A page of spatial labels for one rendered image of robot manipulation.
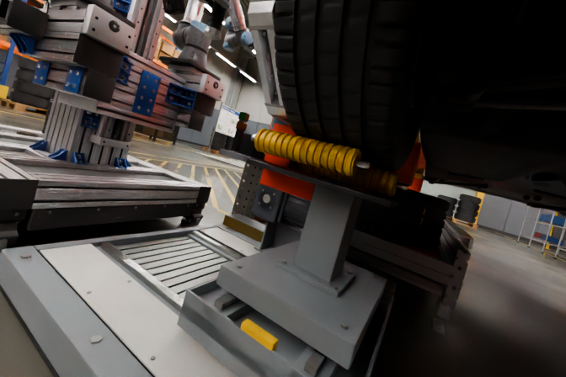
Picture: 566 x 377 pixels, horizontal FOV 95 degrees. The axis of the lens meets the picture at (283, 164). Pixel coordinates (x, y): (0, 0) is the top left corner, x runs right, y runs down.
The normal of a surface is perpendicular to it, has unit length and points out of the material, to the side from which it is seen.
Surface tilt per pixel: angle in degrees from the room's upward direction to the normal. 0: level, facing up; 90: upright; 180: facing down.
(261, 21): 135
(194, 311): 90
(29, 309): 90
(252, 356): 90
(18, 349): 0
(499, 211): 90
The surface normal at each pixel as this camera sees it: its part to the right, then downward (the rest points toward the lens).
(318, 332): -0.47, -0.12
